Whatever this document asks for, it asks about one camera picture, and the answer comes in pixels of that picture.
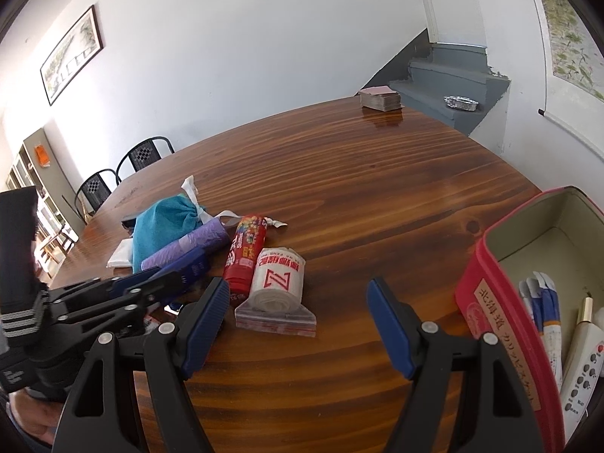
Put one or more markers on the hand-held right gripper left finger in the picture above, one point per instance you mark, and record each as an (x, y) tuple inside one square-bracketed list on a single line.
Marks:
[(203, 330)]

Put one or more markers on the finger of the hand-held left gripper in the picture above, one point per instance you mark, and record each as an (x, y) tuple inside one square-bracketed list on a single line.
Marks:
[(108, 285), (132, 311)]

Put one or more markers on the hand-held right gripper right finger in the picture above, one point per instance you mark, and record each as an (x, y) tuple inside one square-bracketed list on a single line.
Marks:
[(391, 330)]

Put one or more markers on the red candy tube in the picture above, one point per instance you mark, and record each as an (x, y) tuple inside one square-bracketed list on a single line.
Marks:
[(243, 255)]

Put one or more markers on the white bag roll red print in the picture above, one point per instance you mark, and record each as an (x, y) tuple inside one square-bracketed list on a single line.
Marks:
[(276, 278)]

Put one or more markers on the purple trash bag roll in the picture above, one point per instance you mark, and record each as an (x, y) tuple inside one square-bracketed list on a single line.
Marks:
[(198, 240)]

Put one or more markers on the pink tin box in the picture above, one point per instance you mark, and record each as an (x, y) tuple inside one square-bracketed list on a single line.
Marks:
[(500, 302)]

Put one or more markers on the blue white sachet bundle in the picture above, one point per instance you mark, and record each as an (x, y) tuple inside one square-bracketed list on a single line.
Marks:
[(542, 302)]

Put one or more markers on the white device with buttons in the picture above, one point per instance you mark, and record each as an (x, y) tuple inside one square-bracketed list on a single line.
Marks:
[(583, 368)]

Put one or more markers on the wooden desktop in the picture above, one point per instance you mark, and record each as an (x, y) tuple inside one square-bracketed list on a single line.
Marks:
[(377, 188)]

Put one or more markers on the person's left hand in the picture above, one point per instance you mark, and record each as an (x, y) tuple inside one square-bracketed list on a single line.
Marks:
[(33, 415)]

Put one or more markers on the wooden chair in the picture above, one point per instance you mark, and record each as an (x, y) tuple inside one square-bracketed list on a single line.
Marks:
[(54, 250)]

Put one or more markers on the black rectangular case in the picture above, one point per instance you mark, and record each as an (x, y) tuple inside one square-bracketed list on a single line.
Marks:
[(128, 222)]

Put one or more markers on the black metal chair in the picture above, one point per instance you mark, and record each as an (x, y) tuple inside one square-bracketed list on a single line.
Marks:
[(94, 188), (144, 155)]

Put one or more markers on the grey cabinet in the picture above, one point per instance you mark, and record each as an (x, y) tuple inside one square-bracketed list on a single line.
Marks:
[(47, 179)]

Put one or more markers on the deck of cards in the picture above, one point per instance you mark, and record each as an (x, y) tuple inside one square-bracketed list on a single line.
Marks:
[(380, 99)]

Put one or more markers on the crumpled foil tray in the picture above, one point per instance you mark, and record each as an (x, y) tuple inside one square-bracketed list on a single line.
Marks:
[(461, 103)]

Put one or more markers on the grey staircase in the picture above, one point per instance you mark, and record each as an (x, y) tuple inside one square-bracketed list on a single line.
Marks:
[(448, 80)]

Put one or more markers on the framed wall painting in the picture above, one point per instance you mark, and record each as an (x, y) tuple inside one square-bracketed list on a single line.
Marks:
[(71, 54)]

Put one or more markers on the hanging wall scroll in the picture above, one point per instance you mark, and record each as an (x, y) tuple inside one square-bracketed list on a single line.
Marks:
[(566, 42)]

